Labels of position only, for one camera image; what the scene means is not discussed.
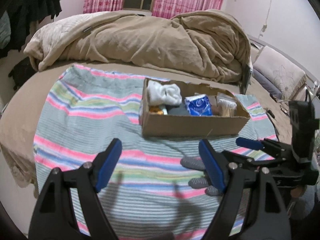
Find cotton swab bag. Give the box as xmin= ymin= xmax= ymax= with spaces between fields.
xmin=216 ymin=93 xmax=237 ymax=117

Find dark grey sock pair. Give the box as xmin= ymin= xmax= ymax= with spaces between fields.
xmin=180 ymin=155 xmax=223 ymax=197

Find blue plastic packet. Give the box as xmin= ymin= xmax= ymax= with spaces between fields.
xmin=184 ymin=94 xmax=213 ymax=116

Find cartoon tissue pack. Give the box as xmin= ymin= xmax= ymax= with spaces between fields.
xmin=149 ymin=105 xmax=168 ymax=115

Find white socks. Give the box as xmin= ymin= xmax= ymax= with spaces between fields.
xmin=147 ymin=80 xmax=182 ymax=106

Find black small device on bed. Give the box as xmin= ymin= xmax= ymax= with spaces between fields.
xmin=265 ymin=108 xmax=275 ymax=118

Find grey pillow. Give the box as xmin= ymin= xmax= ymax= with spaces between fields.
xmin=253 ymin=69 xmax=283 ymax=99

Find beige embroidered pillow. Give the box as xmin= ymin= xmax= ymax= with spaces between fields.
xmin=253 ymin=46 xmax=307 ymax=100

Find metal bed headboard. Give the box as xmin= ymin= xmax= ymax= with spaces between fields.
xmin=247 ymin=35 xmax=319 ymax=87

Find grey socks in box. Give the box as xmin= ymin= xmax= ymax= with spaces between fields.
xmin=166 ymin=104 xmax=190 ymax=116

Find striped pastel towel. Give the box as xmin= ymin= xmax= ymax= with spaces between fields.
xmin=33 ymin=63 xmax=279 ymax=240

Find brown cardboard box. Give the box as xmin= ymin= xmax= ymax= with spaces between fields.
xmin=141 ymin=78 xmax=250 ymax=138

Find beige plush blanket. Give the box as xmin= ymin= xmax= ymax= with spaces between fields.
xmin=24 ymin=9 xmax=251 ymax=83

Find tan bed sheet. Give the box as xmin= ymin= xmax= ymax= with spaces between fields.
xmin=1 ymin=61 xmax=292 ymax=188

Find black hanging clothes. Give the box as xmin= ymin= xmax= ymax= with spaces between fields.
xmin=1 ymin=0 xmax=62 ymax=58

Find cable on bed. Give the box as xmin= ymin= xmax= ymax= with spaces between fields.
xmin=276 ymin=98 xmax=292 ymax=117

